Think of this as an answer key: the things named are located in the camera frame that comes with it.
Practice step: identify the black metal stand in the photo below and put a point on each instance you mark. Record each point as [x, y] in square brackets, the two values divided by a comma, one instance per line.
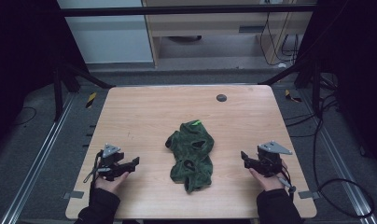
[304, 74]
[65, 87]

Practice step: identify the black horizontal frame bar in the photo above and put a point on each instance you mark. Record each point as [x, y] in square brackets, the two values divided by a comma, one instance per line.
[186, 10]

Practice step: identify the silver aluminium floor rail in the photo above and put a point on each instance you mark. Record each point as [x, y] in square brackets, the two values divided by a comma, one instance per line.
[37, 158]
[342, 158]

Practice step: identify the yellow black striped tape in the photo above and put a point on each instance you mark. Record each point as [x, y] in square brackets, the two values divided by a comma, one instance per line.
[91, 100]
[291, 96]

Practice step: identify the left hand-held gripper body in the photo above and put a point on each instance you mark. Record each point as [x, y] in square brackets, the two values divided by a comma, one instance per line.
[111, 159]

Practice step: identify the dark round table grommet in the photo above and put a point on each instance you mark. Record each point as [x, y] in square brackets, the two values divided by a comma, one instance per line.
[221, 98]

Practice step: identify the dark green garment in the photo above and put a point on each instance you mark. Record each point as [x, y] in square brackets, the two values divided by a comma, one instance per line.
[192, 155]

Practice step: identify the white cabinet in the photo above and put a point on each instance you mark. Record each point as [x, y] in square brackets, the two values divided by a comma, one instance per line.
[108, 34]

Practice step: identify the grey tape strip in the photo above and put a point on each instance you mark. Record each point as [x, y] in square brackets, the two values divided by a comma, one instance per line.
[73, 195]
[308, 195]

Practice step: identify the light wooden desk cabinet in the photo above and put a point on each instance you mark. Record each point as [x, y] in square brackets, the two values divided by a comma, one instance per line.
[208, 34]

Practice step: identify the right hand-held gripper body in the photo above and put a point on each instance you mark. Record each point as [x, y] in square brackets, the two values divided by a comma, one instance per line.
[269, 160]

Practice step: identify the person's right hand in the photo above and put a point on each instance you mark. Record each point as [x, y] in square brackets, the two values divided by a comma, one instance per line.
[268, 182]

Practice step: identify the person's left hand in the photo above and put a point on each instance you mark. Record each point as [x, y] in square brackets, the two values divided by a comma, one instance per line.
[111, 184]

